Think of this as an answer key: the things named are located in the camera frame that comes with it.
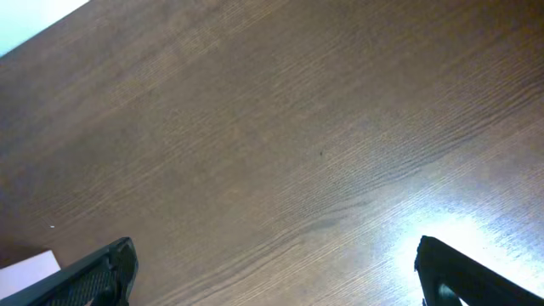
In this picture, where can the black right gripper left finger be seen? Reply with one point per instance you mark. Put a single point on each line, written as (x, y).
(102, 278)

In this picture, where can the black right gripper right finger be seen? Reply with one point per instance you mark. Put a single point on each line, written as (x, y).
(449, 277)

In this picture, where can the white cardboard box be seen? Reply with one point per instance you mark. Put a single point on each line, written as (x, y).
(19, 276)

